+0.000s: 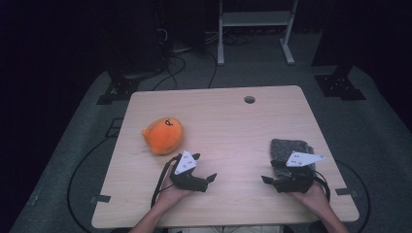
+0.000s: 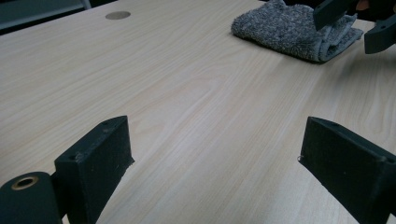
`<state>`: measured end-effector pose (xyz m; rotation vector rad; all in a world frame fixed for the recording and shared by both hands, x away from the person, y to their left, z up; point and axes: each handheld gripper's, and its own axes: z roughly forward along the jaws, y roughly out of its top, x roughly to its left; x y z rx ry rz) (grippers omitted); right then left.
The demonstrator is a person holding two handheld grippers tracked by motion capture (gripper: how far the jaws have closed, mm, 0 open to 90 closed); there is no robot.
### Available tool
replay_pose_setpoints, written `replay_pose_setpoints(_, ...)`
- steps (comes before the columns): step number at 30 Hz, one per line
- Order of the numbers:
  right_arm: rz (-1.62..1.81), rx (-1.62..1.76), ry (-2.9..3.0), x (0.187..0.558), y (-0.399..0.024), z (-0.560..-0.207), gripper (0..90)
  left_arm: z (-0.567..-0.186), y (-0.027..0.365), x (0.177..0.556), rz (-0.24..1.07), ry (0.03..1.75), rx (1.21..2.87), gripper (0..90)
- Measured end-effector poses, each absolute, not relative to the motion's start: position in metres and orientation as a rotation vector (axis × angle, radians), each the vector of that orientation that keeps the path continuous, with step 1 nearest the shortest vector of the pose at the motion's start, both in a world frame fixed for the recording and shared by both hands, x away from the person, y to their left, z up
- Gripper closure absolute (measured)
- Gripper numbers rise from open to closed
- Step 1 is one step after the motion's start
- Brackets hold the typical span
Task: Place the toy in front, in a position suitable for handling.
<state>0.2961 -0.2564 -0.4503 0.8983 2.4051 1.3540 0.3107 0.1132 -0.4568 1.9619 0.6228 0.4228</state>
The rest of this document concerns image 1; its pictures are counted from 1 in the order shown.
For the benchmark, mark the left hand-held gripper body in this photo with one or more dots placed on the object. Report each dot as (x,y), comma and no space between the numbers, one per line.
(186,179)

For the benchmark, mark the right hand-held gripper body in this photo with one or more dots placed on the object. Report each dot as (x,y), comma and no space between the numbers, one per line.
(294,184)

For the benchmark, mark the grey fuzzy cloth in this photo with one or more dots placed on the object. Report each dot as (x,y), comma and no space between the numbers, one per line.
(285,149)

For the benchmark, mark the orange plush toy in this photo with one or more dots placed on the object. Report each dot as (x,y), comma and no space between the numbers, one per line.
(163,136)

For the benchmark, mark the person's right hand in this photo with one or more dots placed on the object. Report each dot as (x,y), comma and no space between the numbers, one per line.
(311,197)

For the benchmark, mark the person's left hand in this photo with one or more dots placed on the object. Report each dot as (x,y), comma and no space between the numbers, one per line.
(170,194)

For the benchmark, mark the grey tape strip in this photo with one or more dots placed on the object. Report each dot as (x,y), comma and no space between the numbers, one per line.
(346,192)
(101,198)

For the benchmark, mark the black stand base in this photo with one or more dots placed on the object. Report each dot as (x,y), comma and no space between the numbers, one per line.
(120,92)
(338,85)

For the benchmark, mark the white metal stand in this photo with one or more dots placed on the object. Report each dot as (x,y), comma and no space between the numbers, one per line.
(256,18)

